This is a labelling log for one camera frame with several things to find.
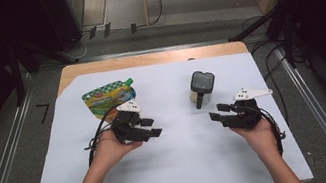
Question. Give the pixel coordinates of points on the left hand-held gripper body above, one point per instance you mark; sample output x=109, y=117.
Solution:
x=124, y=125

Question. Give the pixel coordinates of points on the yellow green spout pouch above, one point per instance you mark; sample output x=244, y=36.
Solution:
x=104, y=96

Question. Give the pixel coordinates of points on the black metal stand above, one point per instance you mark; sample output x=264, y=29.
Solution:
x=286, y=32
x=18, y=83

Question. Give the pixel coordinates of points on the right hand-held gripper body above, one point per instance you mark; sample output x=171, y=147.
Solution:
x=245, y=116

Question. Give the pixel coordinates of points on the person's left hand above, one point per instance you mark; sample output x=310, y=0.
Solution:
x=109, y=151

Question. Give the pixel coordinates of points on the small black floor bracket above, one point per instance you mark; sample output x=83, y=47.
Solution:
x=133, y=28
x=93, y=32
x=107, y=29

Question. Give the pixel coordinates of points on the clear jar with black lid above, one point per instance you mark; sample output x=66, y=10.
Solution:
x=202, y=81

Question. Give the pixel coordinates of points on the black hex key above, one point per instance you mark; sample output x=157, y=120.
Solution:
x=42, y=107

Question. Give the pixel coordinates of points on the black cabinet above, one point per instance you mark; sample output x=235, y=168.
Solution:
x=64, y=14

